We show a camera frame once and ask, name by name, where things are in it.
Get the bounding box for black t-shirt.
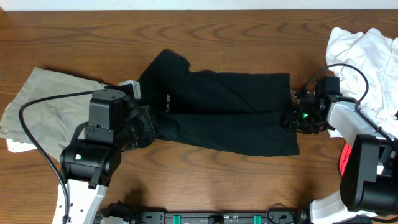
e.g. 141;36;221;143
138;50;300;157

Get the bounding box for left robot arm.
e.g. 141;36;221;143
53;84;157;223

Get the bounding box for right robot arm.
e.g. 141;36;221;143
281;76;397;223

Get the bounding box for grey red-trimmed shorts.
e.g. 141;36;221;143
338;142;352;176

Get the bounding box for folded olive grey garment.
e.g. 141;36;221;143
1;68;105;160

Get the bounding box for crumpled white shirt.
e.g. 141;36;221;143
325;27;397;136

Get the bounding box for white folded cloth under garment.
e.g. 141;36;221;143
6;139;37;153

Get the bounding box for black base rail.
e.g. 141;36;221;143
93;201;311;224

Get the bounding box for left black cable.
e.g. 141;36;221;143
18;90;94;224

